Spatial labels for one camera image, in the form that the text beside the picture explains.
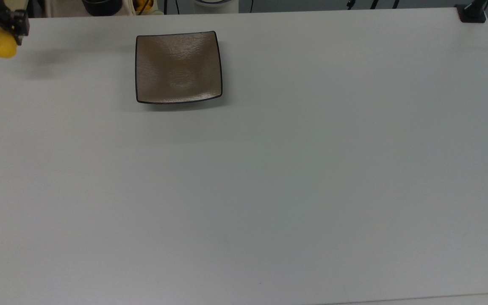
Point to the yellow lemon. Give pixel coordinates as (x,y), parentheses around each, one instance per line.
(0,44)

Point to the square brown ceramic plate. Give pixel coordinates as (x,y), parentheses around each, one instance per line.
(178,67)

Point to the dark round bowl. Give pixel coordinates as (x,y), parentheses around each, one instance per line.
(102,6)

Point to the yellow item in white container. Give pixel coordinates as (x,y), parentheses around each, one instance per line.
(143,4)

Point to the white round container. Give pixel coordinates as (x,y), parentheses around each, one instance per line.
(214,6)

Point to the black tripod legs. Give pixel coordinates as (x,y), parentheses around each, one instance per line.
(373,3)

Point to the black table clamp mount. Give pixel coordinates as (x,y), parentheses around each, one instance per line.
(472,12)

